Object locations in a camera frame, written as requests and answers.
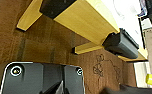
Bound colourful patterned flat box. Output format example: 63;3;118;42
139;0;152;30

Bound yellow white gaming table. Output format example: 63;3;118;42
16;0;150;63

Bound black puck return box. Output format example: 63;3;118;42
102;28;140;60

